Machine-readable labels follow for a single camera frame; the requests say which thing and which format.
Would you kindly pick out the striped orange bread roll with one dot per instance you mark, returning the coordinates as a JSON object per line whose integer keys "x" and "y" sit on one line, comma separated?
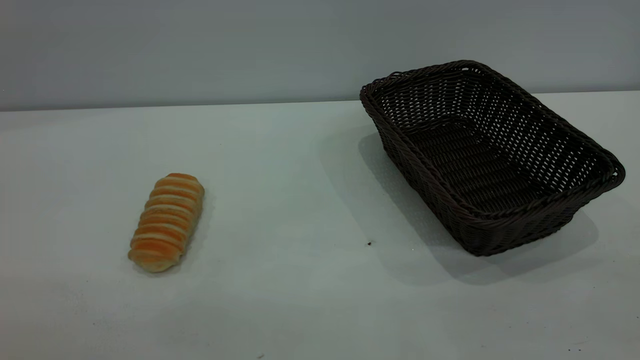
{"x": 167, "y": 220}

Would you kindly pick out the black woven wicker basket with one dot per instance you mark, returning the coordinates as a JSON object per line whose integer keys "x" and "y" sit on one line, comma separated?
{"x": 450, "y": 200}

